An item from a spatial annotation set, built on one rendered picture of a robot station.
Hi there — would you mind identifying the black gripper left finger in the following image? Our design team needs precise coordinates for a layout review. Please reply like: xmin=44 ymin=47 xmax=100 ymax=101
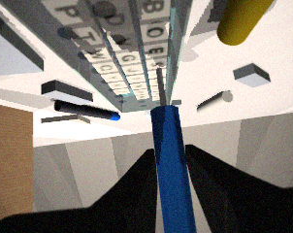
xmin=0 ymin=149 xmax=158 ymax=233

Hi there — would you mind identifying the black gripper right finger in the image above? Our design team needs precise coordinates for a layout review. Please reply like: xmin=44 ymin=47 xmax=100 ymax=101
xmin=185 ymin=144 xmax=293 ymax=233

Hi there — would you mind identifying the blue stylus with grey tip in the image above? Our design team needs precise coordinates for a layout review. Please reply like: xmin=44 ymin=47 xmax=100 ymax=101
xmin=150 ymin=67 xmax=197 ymax=233

